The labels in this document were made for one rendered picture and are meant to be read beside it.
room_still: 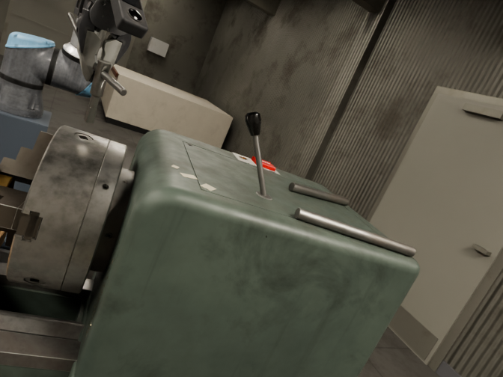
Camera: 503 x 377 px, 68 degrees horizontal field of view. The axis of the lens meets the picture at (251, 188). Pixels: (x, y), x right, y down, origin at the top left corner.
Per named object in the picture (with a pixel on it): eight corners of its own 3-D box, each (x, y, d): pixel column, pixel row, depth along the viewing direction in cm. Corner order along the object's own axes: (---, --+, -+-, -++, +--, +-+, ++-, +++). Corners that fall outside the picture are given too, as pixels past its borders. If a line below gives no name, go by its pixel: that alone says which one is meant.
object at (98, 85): (96, 125, 69) (113, 64, 65) (84, 123, 67) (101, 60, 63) (92, 120, 70) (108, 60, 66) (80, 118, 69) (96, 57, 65)
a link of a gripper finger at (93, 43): (81, 72, 72) (94, 25, 69) (90, 84, 68) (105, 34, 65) (63, 68, 70) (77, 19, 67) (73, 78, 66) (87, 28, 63)
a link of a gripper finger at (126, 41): (120, 63, 71) (134, 17, 68) (123, 66, 70) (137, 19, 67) (95, 56, 68) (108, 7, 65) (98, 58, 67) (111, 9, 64)
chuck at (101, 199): (94, 235, 97) (132, 126, 86) (68, 329, 69) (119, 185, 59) (80, 233, 95) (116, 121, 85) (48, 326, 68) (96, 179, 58)
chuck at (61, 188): (80, 233, 95) (116, 121, 85) (48, 326, 68) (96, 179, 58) (42, 224, 92) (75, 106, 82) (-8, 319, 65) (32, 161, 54)
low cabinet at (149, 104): (217, 157, 730) (233, 117, 711) (101, 120, 620) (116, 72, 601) (194, 132, 879) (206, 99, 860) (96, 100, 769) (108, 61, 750)
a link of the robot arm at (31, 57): (2, 67, 115) (13, 24, 112) (50, 84, 122) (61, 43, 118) (-5, 72, 105) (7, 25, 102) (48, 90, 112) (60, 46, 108)
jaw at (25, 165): (60, 194, 78) (78, 144, 82) (60, 186, 73) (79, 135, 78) (0, 178, 74) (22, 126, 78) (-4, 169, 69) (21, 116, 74)
